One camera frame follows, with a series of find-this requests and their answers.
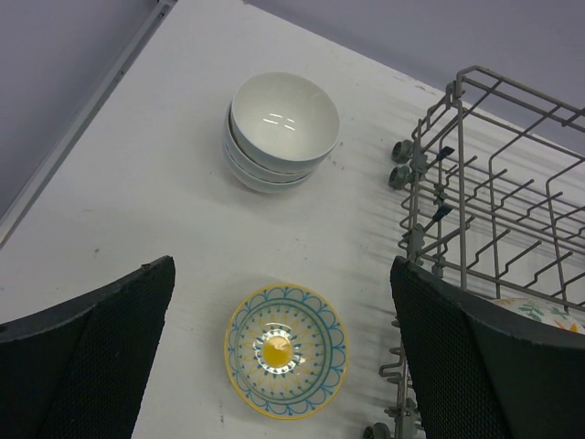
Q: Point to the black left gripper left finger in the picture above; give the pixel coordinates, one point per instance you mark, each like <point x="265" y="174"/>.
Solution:
<point x="79" y="369"/>

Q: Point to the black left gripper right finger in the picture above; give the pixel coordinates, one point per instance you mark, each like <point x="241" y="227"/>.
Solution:
<point x="481" y="371"/>

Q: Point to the orange green floral bowl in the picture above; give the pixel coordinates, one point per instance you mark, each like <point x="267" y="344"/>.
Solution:
<point x="542" y="312"/>

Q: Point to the yellow dotted bowl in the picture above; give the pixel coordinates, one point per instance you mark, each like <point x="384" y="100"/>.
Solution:
<point x="285" y="351"/>

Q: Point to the light blue bowl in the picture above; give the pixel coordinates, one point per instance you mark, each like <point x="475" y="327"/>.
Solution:
<point x="248" y="165"/>
<point x="255" y="183"/>

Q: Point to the light blue bowl rack end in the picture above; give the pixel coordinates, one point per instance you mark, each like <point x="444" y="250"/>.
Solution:
<point x="284" y="122"/>

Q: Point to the grey wire dish rack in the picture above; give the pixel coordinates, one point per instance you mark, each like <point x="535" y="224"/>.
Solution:
<point x="492" y="180"/>

